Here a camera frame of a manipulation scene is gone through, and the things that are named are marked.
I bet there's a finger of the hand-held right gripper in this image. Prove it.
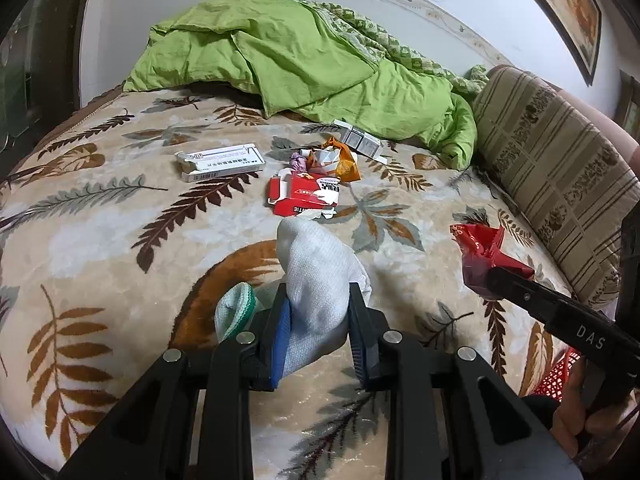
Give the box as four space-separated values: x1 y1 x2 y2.
487 267 571 328

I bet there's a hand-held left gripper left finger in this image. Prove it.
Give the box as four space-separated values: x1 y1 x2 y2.
60 282 293 480

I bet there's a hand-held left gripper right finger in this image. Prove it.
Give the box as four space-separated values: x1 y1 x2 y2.
347 284 583 480

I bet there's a red foil wrapper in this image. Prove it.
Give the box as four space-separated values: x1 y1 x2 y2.
450 224 536 301

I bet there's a white sock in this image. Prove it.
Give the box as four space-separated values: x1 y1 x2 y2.
215 217 373 376

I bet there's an orange foil wrapper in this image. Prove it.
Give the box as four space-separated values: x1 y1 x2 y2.
320 136 362 183

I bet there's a person's right hand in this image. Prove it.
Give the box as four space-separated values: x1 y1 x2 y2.
550 360 626 456

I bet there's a striped beige pillow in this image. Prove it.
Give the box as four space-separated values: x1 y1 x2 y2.
470 66 640 311

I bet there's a torn red white carton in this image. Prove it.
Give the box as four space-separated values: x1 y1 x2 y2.
267 170 346 221

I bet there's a crumpled white paper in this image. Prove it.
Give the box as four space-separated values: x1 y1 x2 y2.
307 147 341 176

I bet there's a white medicine box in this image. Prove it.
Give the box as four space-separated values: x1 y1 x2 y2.
175 144 263 183

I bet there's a green checked quilt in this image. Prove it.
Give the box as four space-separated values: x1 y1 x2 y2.
300 0 488 96

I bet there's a green duvet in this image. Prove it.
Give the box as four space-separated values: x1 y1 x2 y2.
123 0 478 171

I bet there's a glass panel door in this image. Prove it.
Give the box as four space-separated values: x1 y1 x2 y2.
0 0 96 181

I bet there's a small framed wall picture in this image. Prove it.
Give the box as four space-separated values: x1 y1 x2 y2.
617 70 640 133

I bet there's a dark framed wall picture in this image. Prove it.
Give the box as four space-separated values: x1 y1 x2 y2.
497 0 603 86

